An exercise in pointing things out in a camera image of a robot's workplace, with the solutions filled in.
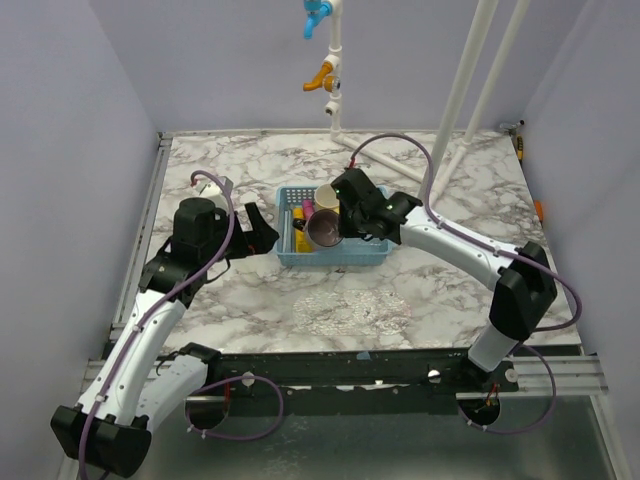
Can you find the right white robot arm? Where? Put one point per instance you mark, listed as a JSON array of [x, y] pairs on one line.
[[519, 277]]

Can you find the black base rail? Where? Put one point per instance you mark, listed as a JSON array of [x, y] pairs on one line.
[[339, 383]]

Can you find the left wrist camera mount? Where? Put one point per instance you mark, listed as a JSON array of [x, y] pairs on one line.
[[205, 188]]

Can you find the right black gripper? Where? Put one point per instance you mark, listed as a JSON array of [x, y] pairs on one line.
[[346, 229]]

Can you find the orange clamp on wall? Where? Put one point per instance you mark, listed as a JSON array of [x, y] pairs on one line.
[[539, 210]]

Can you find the blue plastic basket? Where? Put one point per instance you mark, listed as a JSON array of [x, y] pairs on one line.
[[350, 252]]

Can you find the pink toothpaste tube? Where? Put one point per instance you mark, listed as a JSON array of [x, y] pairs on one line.
[[308, 209]]

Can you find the grey toothbrush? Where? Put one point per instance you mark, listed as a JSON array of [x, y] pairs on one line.
[[286, 231]]

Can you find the yellow toothpaste tube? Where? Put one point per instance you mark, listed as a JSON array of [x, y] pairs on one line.
[[301, 243]]

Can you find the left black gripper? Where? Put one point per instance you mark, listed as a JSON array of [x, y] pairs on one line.
[[264, 234]]

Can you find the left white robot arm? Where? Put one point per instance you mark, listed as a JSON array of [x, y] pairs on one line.
[[110, 426]]

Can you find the white pvc pipe frame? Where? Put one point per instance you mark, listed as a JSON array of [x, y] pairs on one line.
[[476, 37]]

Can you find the clear textured round tray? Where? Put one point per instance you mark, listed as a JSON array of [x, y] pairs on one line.
[[376, 312]]

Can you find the orange tap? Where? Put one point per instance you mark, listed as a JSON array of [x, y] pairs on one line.
[[324, 79]]

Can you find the yellow tool in corner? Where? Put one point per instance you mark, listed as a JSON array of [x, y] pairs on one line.
[[519, 141]]

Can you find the purple translucent cup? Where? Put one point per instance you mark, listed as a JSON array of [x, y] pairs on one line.
[[322, 230]]

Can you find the blue tap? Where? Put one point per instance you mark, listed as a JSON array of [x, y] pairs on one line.
[[316, 11]]

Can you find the yellow mug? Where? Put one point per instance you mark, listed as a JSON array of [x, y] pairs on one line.
[[325, 198]]

